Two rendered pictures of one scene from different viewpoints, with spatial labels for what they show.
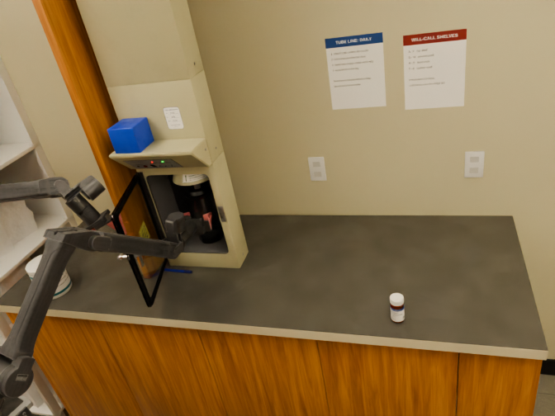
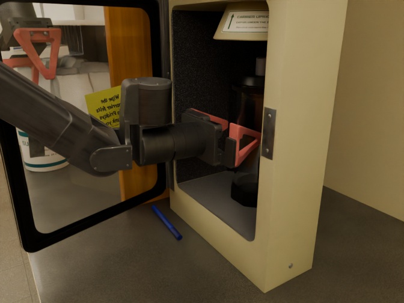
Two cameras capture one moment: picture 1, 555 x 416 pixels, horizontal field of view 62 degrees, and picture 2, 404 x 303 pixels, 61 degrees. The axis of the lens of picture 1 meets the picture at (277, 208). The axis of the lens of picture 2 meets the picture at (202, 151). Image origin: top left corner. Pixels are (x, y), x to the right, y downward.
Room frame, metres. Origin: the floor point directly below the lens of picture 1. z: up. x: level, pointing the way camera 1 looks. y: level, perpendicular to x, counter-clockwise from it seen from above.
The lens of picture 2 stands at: (1.11, 0.02, 1.33)
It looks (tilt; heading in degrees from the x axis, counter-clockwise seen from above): 20 degrees down; 36
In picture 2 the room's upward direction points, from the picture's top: straight up
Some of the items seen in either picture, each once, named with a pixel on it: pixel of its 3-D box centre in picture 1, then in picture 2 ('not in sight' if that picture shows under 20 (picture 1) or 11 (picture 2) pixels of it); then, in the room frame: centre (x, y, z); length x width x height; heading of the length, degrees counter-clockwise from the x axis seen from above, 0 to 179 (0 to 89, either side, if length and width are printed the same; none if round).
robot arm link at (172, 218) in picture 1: (172, 234); (129, 120); (1.43, 0.39, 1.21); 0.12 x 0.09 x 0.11; 148
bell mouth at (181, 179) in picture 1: (193, 168); (267, 21); (1.66, 0.29, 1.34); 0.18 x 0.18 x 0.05
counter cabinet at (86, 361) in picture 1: (269, 342); not in sight; (1.57, 0.16, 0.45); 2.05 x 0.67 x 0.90; 69
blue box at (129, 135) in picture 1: (131, 135); not in sight; (1.55, 0.44, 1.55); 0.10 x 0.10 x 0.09; 69
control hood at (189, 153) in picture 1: (160, 159); not in sight; (1.52, 0.36, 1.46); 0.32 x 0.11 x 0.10; 69
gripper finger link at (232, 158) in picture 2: (203, 219); (235, 139); (1.57, 0.29, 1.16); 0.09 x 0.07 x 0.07; 159
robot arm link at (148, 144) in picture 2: (180, 237); (151, 141); (1.46, 0.37, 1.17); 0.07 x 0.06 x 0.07; 159
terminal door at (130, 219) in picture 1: (143, 239); (94, 116); (1.46, 0.50, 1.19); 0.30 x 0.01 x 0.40; 174
